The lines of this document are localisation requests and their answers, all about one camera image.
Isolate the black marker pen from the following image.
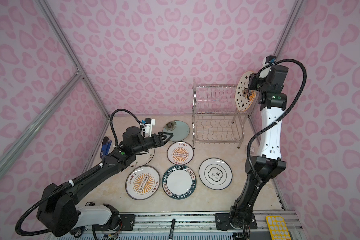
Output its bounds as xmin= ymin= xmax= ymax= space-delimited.
xmin=169 ymin=219 xmax=176 ymax=240

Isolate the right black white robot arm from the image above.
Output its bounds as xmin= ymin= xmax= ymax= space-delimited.
xmin=230 ymin=65 xmax=288 ymax=229

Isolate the teal flower plate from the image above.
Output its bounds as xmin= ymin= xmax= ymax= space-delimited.
xmin=163 ymin=121 xmax=190 ymax=142

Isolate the small orange sunburst plate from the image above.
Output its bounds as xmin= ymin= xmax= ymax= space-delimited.
xmin=167 ymin=142 xmax=195 ymax=165

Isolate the dark green rimmed plate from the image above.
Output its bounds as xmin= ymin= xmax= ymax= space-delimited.
xmin=162 ymin=165 xmax=197 ymax=200

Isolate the cream plate with red berries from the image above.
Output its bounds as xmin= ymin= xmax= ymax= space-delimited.
xmin=129 ymin=149 xmax=155 ymax=168

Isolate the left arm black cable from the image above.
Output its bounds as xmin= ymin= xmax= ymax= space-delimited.
xmin=14 ymin=108 xmax=143 ymax=237

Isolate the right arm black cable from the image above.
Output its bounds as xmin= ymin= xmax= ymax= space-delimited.
xmin=246 ymin=58 xmax=307 ymax=187

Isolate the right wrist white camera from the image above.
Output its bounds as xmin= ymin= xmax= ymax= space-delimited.
xmin=263 ymin=55 xmax=277 ymax=68

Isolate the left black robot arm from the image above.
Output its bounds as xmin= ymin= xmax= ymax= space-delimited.
xmin=37 ymin=127 xmax=173 ymax=237

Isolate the large orange sunburst plate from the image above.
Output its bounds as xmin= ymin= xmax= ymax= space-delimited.
xmin=125 ymin=166 xmax=161 ymax=201

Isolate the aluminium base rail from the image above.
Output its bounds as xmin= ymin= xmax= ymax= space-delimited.
xmin=43 ymin=209 xmax=307 ymax=240

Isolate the chrome two-tier dish rack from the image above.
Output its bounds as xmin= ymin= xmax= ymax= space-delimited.
xmin=192 ymin=80 xmax=254 ymax=148

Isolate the cat and stars plate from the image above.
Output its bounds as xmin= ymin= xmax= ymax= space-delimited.
xmin=235 ymin=71 xmax=256 ymax=113

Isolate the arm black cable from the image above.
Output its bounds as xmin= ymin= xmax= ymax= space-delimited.
xmin=246 ymin=58 xmax=307 ymax=187
xmin=14 ymin=108 xmax=143 ymax=237

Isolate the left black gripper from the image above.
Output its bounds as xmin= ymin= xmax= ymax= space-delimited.
xmin=132 ymin=132 xmax=174 ymax=156

